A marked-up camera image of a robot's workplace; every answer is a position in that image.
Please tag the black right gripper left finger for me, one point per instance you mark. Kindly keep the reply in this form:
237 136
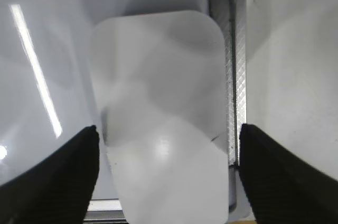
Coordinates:
57 190

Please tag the white board with aluminium frame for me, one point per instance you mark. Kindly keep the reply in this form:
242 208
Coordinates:
47 95

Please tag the white plastic board eraser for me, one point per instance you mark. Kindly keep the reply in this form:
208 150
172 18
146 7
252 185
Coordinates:
159 85

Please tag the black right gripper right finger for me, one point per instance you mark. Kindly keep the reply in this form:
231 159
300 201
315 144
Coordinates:
281 187

